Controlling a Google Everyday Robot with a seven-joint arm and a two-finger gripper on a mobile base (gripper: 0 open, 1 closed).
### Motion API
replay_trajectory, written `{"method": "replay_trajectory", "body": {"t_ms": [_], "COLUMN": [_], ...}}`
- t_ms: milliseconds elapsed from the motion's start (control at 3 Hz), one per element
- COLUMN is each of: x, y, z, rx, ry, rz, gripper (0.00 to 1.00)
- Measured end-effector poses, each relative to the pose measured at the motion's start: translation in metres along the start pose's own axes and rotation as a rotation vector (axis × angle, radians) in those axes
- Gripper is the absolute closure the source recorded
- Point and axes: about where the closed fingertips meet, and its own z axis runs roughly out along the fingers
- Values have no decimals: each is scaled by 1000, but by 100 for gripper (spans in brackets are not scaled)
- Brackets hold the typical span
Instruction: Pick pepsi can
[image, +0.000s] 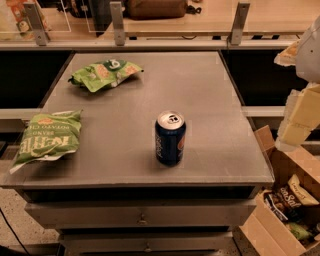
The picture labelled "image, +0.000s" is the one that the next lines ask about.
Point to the metal bracket post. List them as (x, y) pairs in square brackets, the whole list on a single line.
[(239, 23), (36, 23), (117, 21)]

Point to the grey drawer cabinet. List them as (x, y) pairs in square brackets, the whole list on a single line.
[(116, 159)]

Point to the right metal bracket post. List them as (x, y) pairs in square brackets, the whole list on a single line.
[(239, 23)]

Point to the green chip bag back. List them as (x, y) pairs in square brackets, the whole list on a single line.
[(106, 74)]

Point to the cardboard box of snacks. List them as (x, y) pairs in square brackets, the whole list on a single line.
[(268, 235)]

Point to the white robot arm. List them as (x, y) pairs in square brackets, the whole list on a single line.
[(302, 109)]

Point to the dark snack bag in box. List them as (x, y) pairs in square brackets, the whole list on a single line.
[(288, 201)]

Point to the lower drawer with knob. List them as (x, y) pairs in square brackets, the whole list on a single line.
[(145, 242)]

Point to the left metal bracket post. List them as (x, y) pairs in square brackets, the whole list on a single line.
[(36, 23)]

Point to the colourful snack bag behind glass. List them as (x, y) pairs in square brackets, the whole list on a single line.
[(14, 23)]

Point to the green snack bag in box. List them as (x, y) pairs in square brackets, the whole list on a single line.
[(300, 232)]

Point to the blue pepsi can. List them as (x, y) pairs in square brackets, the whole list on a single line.
[(170, 129)]

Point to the middle metal bracket post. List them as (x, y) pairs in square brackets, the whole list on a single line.
[(117, 21)]

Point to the brown bag on counter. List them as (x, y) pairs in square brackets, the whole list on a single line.
[(155, 9)]

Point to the green chip bag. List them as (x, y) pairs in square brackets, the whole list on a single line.
[(106, 74), (48, 137)]

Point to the upper drawer with knob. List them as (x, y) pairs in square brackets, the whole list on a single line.
[(141, 213)]

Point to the drawer with knob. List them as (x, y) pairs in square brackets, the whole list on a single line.
[(141, 213), (145, 242)]

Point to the green chip bag front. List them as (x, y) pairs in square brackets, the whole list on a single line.
[(48, 137)]

